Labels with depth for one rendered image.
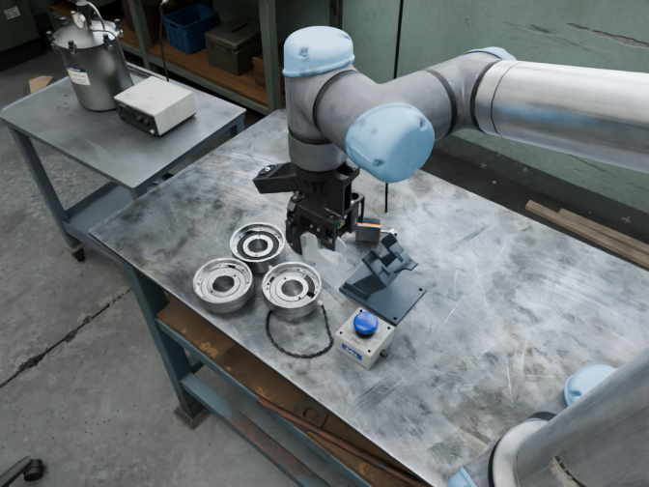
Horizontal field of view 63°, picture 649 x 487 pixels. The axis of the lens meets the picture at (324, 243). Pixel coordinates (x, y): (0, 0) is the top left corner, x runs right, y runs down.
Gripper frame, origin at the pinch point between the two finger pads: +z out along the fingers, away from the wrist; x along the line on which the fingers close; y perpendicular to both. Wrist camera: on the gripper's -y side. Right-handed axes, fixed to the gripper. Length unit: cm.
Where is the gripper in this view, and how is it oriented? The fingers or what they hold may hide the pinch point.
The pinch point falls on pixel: (309, 256)
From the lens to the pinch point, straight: 81.4
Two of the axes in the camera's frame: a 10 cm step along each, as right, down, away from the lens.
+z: 0.0, 7.0, 7.2
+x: 6.0, -5.7, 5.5
